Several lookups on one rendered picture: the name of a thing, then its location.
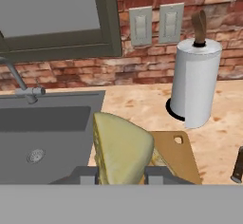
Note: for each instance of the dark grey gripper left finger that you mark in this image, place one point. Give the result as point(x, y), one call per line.
point(83, 174)

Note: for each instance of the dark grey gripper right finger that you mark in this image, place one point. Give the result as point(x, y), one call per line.
point(161, 174)

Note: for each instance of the yellow cheese wedge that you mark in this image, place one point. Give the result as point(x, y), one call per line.
point(121, 148)

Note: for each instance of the wooden cutting board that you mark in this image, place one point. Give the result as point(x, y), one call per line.
point(178, 156)

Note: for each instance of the grey kitchen sink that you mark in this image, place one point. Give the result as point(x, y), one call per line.
point(44, 136)

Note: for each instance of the white paper towel roll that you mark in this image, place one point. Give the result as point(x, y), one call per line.
point(196, 82)

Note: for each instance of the grey sink tap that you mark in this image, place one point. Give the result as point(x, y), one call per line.
point(22, 82)

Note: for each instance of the paper towel holder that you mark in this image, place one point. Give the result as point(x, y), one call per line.
point(199, 27)

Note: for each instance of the grey framed window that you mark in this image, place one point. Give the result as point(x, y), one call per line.
point(57, 15)

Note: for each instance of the grey wall switch plate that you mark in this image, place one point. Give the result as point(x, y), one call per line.
point(171, 22)
point(140, 26)

